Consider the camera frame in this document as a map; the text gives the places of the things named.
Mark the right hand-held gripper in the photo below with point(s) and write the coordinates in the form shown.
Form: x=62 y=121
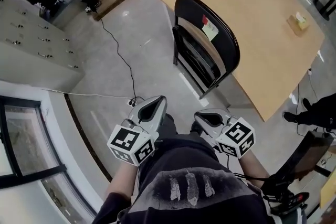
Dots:
x=236 y=136

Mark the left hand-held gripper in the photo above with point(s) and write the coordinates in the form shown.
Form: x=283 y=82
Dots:
x=128 y=144

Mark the black folding chair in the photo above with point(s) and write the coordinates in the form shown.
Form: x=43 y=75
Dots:
x=231 y=44

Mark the person's right forearm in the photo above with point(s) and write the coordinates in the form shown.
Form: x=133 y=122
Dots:
x=252 y=165

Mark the person's left forearm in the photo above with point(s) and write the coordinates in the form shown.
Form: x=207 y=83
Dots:
x=123 y=181

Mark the person's grey trousers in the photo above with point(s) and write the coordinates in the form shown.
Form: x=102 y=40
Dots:
x=169 y=126

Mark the person's dark feather-print shirt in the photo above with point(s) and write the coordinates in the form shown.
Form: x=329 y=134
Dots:
x=183 y=160

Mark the white note with red tape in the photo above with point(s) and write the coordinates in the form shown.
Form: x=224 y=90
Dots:
x=210 y=30

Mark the black tablet screen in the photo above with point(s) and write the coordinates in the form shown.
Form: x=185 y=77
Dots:
x=307 y=154

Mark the small white power strip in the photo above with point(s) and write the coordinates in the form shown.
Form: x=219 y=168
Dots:
x=309 y=72

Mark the yellow tissue box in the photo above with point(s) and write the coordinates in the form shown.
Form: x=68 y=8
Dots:
x=296 y=27

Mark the grey locker cabinet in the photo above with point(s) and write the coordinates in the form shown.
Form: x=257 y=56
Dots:
x=31 y=55

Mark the light wooden side table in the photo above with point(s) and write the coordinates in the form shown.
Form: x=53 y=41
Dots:
x=329 y=191

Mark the black and red mount clamp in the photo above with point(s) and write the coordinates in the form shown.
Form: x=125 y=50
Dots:
x=291 y=199

